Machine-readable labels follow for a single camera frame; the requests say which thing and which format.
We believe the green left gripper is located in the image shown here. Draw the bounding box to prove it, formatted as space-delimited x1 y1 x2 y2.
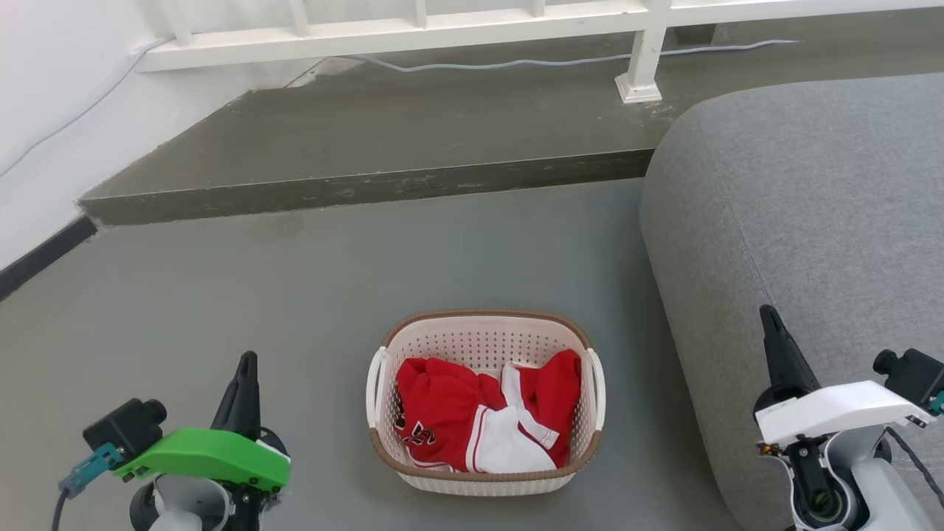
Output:
114 351 291 491

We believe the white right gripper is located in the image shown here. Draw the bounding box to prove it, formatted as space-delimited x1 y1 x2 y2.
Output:
754 305 936 448

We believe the cream brown-rimmed laundry basket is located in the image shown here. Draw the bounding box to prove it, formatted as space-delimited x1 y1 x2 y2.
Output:
366 309 607 496

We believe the grey fabric sofa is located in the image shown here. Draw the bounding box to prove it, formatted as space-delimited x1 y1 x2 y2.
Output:
639 72 944 531

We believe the red printed jersey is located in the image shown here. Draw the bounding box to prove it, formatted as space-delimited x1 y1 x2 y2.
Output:
393 358 506 473

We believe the black baseboard strip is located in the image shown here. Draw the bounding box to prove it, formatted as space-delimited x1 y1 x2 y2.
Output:
0 215 99 302

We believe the red and white jersey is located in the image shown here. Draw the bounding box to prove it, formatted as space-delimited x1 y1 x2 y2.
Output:
468 349 582 474

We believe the grey raised concrete step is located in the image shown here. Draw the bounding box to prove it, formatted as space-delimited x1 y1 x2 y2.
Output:
77 15 944 226

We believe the white wooden railing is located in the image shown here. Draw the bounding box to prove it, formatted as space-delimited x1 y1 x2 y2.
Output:
136 0 944 104

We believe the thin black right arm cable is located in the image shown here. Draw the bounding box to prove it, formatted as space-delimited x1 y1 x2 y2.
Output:
885 426 944 511

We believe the teal plug camera cable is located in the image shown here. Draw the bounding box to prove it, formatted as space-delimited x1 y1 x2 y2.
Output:
50 442 123 531

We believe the pale blue wall cable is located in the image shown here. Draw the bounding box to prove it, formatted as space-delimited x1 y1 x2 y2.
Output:
0 37 169 178

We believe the pale blue floor cable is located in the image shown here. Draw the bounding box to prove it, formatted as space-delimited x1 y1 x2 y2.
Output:
336 39 801 73

